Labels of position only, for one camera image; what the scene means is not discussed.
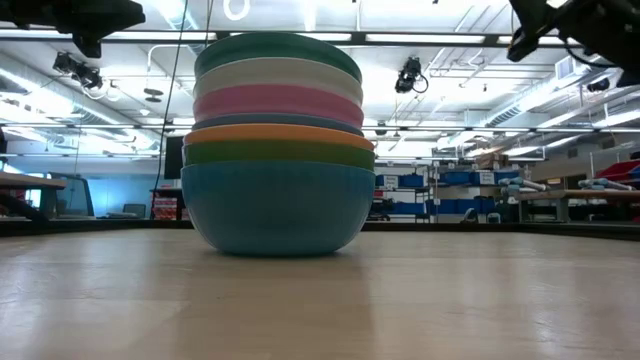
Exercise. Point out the light green bowl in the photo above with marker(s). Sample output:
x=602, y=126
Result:
x=277, y=152

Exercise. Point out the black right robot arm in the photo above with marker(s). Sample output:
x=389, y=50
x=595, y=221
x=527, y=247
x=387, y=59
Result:
x=622, y=30

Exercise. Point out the bright blue bowl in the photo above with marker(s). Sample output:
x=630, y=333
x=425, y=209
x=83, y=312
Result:
x=277, y=210

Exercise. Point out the pink bowl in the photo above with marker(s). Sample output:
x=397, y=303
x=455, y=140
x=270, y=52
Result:
x=277, y=100

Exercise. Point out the teal bowl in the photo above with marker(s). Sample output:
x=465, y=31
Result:
x=277, y=46

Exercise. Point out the metal storage shelf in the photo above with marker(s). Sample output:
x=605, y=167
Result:
x=450, y=206

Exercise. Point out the slate blue bowl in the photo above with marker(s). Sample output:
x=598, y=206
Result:
x=277, y=119

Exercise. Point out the red white box stack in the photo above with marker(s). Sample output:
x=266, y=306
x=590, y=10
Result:
x=165, y=207

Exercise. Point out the cardboard box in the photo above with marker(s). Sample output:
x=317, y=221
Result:
x=490, y=161

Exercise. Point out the orange bowl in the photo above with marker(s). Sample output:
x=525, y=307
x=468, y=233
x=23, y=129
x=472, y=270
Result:
x=277, y=132

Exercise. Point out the white bowl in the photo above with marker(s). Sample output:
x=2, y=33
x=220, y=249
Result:
x=277, y=72

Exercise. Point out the black monitor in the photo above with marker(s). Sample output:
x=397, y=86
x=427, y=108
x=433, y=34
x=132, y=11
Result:
x=173, y=157

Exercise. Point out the wooden workbench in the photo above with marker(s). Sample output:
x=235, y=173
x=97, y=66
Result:
x=575, y=194
x=30, y=180

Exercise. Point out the dark chair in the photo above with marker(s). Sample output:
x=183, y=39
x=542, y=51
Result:
x=72, y=197

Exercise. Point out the black mounted camera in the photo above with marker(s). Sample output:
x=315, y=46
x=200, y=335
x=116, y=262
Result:
x=80, y=72
x=407, y=77

